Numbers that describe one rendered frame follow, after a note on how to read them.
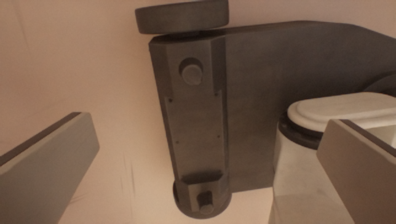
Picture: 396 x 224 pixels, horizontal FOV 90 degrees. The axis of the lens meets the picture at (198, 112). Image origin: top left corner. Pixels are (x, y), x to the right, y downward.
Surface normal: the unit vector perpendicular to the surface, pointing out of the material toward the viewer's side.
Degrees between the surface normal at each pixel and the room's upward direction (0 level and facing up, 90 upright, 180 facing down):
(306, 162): 90
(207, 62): 0
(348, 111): 90
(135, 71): 0
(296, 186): 90
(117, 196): 0
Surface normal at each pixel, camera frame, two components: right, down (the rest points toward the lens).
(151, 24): -0.51, 0.47
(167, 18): -0.21, 0.44
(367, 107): -0.09, -0.88
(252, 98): 0.11, 0.45
